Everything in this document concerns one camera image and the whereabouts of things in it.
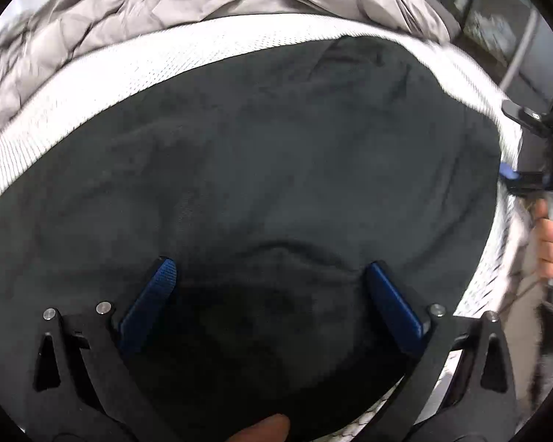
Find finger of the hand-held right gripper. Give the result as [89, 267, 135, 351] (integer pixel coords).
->
[501, 99, 553, 138]
[498, 162, 553, 195]

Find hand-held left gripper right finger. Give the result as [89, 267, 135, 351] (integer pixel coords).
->
[365, 260, 520, 442]

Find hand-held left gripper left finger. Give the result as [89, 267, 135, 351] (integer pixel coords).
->
[28, 255, 181, 442]

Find black pants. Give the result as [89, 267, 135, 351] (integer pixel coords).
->
[0, 36, 504, 442]

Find person's right hand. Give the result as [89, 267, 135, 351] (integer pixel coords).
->
[531, 197, 553, 281]

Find person's left hand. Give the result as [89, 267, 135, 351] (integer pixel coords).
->
[225, 413, 292, 442]

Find dark glass cabinet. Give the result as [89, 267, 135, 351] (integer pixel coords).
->
[418, 0, 553, 106]

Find white dotted bed mattress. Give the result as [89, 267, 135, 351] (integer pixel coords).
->
[0, 11, 542, 442]

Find grey duvet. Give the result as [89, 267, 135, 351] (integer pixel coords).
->
[0, 0, 462, 141]

